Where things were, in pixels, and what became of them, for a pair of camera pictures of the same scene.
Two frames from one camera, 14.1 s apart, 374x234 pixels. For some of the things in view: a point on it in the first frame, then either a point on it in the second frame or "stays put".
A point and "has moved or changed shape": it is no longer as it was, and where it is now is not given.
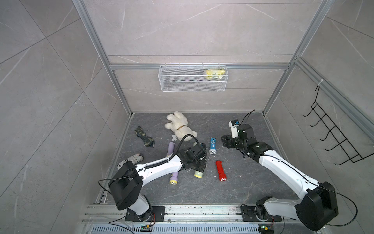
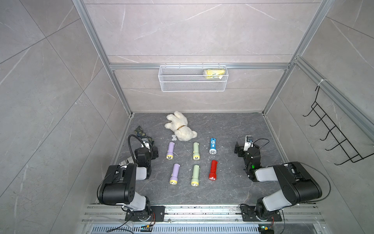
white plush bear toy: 178,125 stays put
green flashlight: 198,174 has moved or changed shape
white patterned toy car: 135,159 stays put
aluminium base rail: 110,219 stays put
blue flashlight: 213,146 stays put
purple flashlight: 173,180 stays put
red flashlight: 222,175 -> 213,173
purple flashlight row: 170,149 stays put
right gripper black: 227,140 -> 241,150
